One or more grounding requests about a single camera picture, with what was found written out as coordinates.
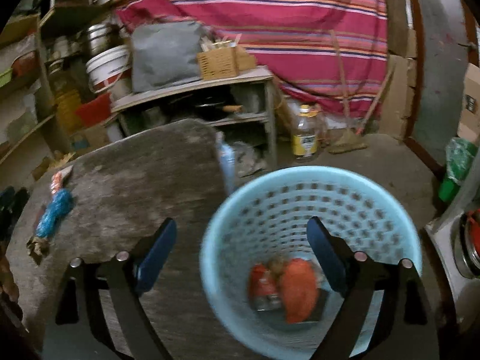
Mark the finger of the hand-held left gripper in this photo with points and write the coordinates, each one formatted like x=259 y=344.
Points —
x=17 y=213

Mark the grey cloth cover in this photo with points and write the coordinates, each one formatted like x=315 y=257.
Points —
x=165 y=56

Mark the grey door wooden frame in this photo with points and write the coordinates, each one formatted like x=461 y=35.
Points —
x=438 y=63

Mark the yellow oil jug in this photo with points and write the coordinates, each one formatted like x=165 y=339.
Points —
x=69 y=110

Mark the red snack packet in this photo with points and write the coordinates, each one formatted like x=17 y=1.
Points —
x=264 y=287

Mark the woven utensil basket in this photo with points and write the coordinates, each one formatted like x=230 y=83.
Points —
x=217 y=63

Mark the steel stock pot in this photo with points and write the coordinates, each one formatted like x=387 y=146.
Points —
x=99 y=39

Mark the white appliance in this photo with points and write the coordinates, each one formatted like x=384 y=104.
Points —
x=444 y=247

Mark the torn brown paper piece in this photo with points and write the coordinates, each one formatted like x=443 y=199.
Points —
x=37 y=246

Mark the clear oil bottle yellow label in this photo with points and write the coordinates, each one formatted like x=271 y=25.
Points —
x=305 y=138

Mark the white plastic bucket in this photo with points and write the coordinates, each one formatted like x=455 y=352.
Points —
x=108 y=69

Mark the blue plastic bag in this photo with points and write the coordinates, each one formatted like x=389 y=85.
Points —
x=56 y=210

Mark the wooden shelf unit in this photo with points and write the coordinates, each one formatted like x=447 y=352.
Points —
x=41 y=82

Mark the green plastic bag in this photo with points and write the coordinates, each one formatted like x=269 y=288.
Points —
x=457 y=161

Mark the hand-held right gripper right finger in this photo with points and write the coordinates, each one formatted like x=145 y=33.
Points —
x=326 y=258

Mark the light blue plastic basket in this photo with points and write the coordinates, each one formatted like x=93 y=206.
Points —
x=262 y=210

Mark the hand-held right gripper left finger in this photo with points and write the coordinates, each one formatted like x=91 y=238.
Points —
x=155 y=258

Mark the flat cardboard stack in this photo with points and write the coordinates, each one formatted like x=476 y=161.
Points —
x=399 y=93

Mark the large printed cardboard box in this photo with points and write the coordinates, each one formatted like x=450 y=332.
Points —
x=470 y=101

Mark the red striped cloth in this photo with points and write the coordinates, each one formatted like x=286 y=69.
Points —
x=262 y=18

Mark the broom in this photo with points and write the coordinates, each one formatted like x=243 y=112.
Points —
x=345 y=135

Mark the orange clear wrapper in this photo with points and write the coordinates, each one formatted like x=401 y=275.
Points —
x=60 y=180

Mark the orange snack packet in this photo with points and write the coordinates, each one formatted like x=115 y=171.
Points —
x=300 y=288

